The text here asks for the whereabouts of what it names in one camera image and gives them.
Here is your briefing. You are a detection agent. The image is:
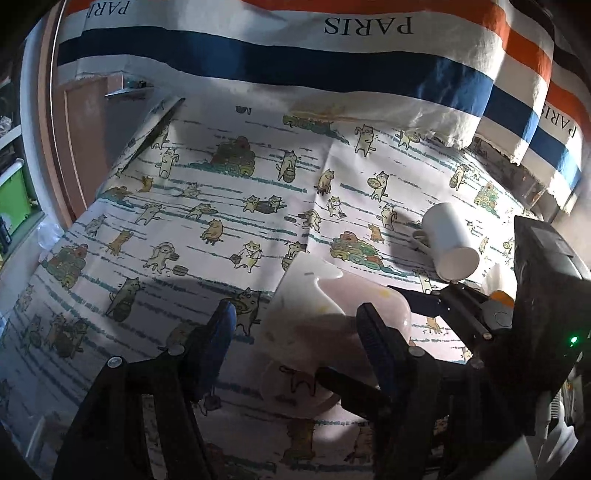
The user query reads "cream and pink drip mug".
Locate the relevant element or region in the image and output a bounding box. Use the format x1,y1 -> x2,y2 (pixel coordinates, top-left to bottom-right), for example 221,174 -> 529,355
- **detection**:
256,252 -> 412,418

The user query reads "beige cup orange inside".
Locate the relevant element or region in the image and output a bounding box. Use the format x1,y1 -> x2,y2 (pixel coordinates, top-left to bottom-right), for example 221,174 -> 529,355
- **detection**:
489,290 -> 515,308

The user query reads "white mug lying down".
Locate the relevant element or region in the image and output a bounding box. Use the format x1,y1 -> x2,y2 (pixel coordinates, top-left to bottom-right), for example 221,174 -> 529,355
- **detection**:
412,203 -> 480,282

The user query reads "striped Paris blanket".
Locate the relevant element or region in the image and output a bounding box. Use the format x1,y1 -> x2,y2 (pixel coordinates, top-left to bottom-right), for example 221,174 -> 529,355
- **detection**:
57,1 -> 590,211

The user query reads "shelf with coloured boxes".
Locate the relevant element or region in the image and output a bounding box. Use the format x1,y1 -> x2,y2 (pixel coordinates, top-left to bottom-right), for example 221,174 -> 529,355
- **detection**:
1,62 -> 44,264

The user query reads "cat pattern bed sheet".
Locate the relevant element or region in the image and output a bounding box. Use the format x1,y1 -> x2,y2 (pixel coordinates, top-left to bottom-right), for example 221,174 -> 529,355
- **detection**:
1,100 -> 525,479

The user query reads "brown wooden door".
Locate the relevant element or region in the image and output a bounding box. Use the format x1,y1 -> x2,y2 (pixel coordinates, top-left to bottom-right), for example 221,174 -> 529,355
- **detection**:
26,1 -> 157,227

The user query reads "silver door handle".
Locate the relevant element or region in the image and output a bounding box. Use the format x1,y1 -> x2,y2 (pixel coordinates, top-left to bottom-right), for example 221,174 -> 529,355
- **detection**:
105,86 -> 153,100

